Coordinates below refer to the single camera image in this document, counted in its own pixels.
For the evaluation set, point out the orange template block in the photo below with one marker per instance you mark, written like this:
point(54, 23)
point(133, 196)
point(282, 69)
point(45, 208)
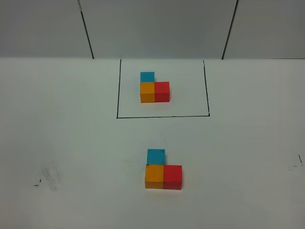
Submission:
point(147, 92)

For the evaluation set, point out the blue template block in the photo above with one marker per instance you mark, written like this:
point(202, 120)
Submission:
point(147, 77)

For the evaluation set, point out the red template block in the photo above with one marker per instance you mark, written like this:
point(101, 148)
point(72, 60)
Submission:
point(162, 92)

